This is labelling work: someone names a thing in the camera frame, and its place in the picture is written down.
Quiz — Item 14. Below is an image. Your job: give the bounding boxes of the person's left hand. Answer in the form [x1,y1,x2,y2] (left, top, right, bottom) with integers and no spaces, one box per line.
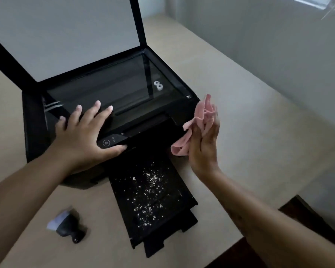
[49,100,128,175]

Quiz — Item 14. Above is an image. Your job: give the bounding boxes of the person's right hand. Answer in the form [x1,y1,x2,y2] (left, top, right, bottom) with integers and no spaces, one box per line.
[187,105,221,181]

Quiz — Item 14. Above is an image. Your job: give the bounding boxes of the pink cleaning cloth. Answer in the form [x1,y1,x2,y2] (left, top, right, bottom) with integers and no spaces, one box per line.
[171,94,217,157]

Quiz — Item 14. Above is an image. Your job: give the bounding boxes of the black scanner printer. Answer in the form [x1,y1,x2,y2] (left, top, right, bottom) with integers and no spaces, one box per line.
[0,0,200,259]

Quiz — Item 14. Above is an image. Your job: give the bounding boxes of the person's right forearm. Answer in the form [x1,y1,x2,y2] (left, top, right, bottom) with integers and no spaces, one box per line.
[201,167,335,268]

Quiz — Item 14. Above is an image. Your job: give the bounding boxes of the person's left forearm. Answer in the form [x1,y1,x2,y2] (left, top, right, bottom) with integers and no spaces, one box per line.
[0,152,73,268]

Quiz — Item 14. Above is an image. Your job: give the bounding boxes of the scattered white paper crumbs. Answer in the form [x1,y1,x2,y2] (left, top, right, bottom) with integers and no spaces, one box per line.
[125,161,168,228]

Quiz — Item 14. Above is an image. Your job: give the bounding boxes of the black brush with white bristles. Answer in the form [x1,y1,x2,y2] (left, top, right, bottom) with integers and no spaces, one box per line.
[47,208,87,245]

